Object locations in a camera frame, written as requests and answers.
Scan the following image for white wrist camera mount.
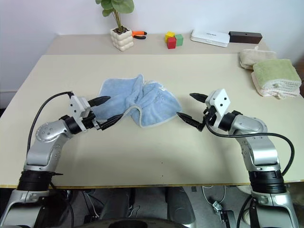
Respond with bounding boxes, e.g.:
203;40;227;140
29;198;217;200
68;95;93;132
204;88;232;131

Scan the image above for thin white cable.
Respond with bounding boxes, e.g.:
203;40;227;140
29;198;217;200
201;185;227;208

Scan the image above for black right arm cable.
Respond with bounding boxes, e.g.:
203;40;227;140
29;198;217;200
205;116;296;178

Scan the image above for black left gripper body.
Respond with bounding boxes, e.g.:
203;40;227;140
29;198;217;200
82;111;105;131

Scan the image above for green plant in white pot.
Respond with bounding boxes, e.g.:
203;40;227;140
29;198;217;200
95;0;135;53

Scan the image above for orange black pliers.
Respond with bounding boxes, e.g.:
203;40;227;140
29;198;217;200
131;30;148;40

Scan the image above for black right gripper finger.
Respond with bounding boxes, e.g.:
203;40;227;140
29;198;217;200
189;93;208;104
176;112;205;132

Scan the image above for light blue towel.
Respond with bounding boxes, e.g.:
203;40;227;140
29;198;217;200
91;73;183;129

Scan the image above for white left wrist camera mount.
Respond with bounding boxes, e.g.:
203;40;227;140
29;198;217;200
68;95;93;132

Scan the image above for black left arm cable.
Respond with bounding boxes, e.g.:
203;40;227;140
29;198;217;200
27;91;73;155

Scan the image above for dark brown box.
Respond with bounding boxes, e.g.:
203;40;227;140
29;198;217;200
228;30;263;45

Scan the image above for folded green cream towel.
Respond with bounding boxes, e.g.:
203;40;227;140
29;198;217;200
251;58;303;98

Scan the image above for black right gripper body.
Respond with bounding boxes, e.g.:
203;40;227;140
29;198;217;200
202;105;219;126

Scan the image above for dark grey rounded shape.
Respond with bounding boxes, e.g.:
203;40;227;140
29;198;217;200
164;187;196;228
91;188;134;225

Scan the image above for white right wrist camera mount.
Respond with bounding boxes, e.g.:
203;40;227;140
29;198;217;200
204;88;232;131

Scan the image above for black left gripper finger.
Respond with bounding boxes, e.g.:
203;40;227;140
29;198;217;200
95;113;124;132
87;95;111;108

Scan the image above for flat white box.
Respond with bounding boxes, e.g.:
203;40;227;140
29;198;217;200
190;29;231;48

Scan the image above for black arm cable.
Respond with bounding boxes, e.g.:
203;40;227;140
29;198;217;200
205;116;296;178
27;91;73;155

